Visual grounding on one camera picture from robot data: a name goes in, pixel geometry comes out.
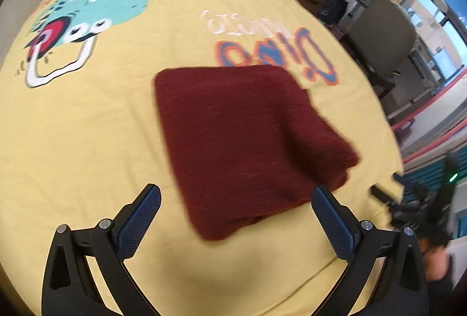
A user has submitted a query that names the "person's right hand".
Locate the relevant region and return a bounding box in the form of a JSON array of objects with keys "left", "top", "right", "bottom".
[{"left": 418, "top": 239, "right": 455, "bottom": 282}]

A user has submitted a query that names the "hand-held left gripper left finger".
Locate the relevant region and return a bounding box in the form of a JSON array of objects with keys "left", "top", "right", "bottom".
[{"left": 42, "top": 184, "right": 162, "bottom": 316}]

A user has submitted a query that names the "yellow printed blanket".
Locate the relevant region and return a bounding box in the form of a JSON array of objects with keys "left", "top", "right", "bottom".
[{"left": 0, "top": 0, "right": 406, "bottom": 316}]

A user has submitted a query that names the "dark blue bag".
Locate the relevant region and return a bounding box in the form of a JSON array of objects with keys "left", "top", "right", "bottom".
[{"left": 318, "top": 0, "right": 346, "bottom": 25}]

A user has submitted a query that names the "dark red knit garment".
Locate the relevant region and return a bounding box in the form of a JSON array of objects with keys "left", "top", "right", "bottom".
[{"left": 154, "top": 64, "right": 362, "bottom": 242}]

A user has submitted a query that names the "teal radiator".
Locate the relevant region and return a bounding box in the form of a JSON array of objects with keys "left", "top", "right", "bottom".
[{"left": 403, "top": 146, "right": 467, "bottom": 203}]

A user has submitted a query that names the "grey office chair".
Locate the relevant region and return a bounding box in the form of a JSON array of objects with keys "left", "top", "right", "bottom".
[{"left": 343, "top": 0, "right": 420, "bottom": 99}]

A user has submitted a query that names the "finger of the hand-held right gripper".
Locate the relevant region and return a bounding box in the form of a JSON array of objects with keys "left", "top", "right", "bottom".
[
  {"left": 393, "top": 173, "right": 418, "bottom": 198},
  {"left": 371, "top": 185, "right": 398, "bottom": 209}
]

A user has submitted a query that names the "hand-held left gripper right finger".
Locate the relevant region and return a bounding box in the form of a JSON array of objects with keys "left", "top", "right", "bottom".
[{"left": 311, "top": 185, "right": 430, "bottom": 316}]

